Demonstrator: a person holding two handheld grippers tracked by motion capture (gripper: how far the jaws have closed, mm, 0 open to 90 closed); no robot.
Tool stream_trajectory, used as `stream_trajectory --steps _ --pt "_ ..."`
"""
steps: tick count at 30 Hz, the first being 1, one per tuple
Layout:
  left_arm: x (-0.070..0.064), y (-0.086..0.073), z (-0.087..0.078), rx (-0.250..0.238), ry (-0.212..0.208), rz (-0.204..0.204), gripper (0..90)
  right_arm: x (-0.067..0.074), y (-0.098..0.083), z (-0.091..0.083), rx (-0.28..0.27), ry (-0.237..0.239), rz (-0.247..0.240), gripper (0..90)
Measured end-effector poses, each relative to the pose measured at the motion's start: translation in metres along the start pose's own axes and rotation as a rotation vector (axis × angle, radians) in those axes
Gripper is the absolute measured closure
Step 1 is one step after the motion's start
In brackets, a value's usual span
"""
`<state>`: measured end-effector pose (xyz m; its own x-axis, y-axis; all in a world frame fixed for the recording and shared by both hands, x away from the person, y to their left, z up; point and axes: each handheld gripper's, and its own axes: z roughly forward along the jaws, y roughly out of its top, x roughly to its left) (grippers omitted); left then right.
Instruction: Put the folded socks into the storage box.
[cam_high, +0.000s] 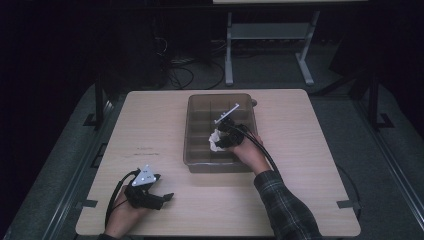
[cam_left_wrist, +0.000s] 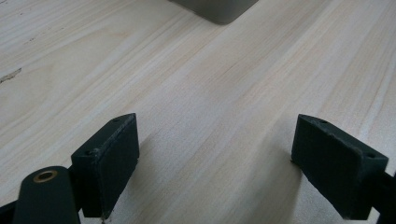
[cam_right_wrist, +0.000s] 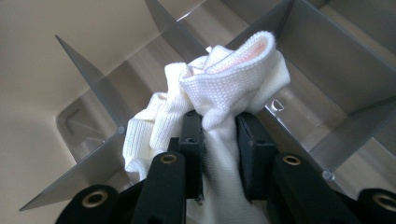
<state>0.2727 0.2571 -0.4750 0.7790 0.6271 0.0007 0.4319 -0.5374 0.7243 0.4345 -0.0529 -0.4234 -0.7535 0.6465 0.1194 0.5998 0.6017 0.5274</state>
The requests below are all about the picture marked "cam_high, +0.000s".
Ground person's right hand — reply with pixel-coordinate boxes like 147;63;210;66
231;133;271;175

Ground aluminium rail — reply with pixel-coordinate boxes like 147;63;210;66
353;99;424;231
41;99;114;240

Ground black metal post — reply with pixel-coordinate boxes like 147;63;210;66
368;71;395;130
83;74;106;130

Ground grey metal stand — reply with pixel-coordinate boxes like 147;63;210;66
224;11;321;87

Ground translucent brown divided box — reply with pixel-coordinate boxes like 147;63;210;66
182;93;262;174

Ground left hand-held gripper black cable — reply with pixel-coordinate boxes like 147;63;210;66
104;169;141;229

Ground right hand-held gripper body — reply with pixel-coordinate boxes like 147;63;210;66
214;103;249;148

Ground black cables on floor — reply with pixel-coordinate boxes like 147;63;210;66
154;36;226;90

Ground black table edge bracket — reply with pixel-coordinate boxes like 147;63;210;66
336;199;362;211
75;199;98;210

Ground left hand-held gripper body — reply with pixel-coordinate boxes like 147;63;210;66
123;164;164;211

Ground person's left hand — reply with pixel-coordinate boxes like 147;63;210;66
108;185;151;233

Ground thin black cable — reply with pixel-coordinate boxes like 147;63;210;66
334;164;363;204

